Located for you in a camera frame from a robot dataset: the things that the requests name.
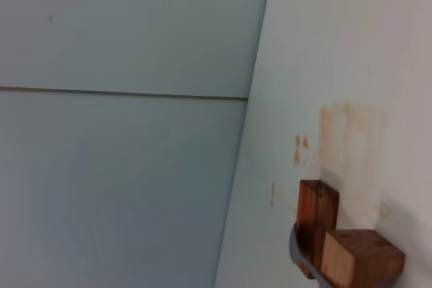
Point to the light notched wooden block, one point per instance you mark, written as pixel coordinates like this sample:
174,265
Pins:
364,257

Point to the dark reddish wooden block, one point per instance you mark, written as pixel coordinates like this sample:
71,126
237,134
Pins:
317,207

